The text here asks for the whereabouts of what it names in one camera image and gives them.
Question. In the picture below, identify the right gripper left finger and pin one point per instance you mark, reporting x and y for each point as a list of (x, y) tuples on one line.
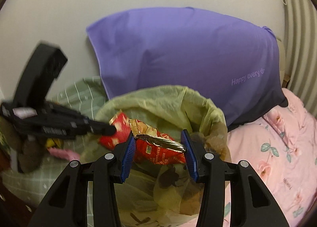
[(65, 203)]

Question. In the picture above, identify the ribbed beige headboard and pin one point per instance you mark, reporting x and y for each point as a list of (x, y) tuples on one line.
[(300, 46)]

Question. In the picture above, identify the green trash bag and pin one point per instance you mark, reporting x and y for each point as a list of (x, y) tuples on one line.
[(159, 190)]

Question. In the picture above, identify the purple pillow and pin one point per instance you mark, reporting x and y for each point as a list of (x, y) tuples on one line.
[(233, 62)]

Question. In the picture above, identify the pink floral blanket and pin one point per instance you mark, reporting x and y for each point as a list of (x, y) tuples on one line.
[(281, 148)]

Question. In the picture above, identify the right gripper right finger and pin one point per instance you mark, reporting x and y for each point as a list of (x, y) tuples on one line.
[(252, 204)]

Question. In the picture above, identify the red snack bag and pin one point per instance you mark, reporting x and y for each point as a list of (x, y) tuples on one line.
[(148, 142)]

